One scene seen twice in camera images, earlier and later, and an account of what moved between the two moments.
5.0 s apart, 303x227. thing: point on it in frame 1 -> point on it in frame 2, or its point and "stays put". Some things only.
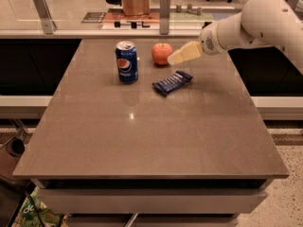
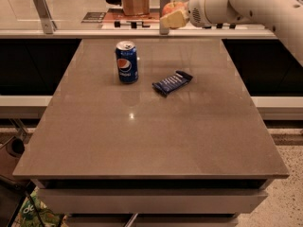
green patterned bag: (27, 217) stays put
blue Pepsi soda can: (127, 61) stays put
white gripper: (208, 42) -> (198, 9)
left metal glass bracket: (44, 11) stays put
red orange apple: (161, 52) -> (174, 7)
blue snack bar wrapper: (172, 82) stays put
